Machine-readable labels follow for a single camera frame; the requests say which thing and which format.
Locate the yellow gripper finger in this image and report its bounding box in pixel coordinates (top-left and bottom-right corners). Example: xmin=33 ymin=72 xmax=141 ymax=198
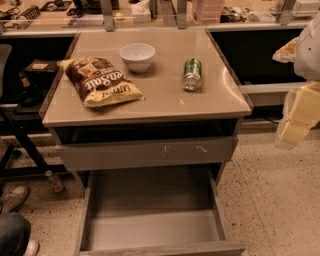
xmin=272 ymin=37 xmax=298 ymax=63
xmin=275 ymin=82 xmax=320 ymax=149

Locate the brown yellow chip bag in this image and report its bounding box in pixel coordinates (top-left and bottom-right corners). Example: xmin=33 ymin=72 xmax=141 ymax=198
xmin=58 ymin=56 xmax=144 ymax=108

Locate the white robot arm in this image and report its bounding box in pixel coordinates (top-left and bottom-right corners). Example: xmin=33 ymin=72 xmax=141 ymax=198
xmin=272 ymin=13 xmax=320 ymax=149

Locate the grey drawer cabinet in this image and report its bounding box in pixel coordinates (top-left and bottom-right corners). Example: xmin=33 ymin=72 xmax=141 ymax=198
xmin=38 ymin=27 xmax=254 ymax=256

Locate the open middle drawer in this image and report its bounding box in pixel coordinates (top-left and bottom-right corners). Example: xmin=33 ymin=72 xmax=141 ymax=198
xmin=73 ymin=166 xmax=245 ymax=256

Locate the closed top drawer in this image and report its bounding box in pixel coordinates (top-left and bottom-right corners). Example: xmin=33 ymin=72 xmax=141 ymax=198
xmin=56 ymin=136 xmax=238 ymax=172

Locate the black bag under desk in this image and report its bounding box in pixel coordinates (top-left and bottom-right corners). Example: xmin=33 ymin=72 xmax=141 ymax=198
xmin=18 ymin=59 xmax=58 ymax=107

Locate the pink plastic crate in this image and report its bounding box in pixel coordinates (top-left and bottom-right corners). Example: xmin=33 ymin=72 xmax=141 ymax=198
xmin=192 ymin=0 xmax=224 ymax=25

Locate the green soda can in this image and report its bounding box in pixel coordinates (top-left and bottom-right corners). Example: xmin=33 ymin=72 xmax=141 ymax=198
xmin=182 ymin=58 xmax=202 ymax=91

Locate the white bowl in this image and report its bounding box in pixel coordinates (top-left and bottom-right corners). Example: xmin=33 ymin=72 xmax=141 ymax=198
xmin=119 ymin=43 xmax=156 ymax=73

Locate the white tissue box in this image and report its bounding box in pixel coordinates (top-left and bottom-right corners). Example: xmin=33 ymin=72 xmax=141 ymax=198
xmin=131 ymin=0 xmax=151 ymax=23

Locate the black coiled spring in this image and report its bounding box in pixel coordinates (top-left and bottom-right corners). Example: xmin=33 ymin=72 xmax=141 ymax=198
xmin=13 ymin=5 xmax=40 ymax=29

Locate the plastic bottle on floor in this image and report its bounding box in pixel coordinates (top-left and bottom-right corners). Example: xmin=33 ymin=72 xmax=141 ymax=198
xmin=45 ymin=170 xmax=65 ymax=193

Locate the white shoe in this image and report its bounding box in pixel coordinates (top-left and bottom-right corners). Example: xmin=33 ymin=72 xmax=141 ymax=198
xmin=23 ymin=240 xmax=39 ymax=256
xmin=0 ymin=185 xmax=29 ymax=214

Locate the person leg in jeans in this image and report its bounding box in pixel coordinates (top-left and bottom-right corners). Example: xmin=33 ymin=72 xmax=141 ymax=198
xmin=0 ymin=212 xmax=31 ymax=256

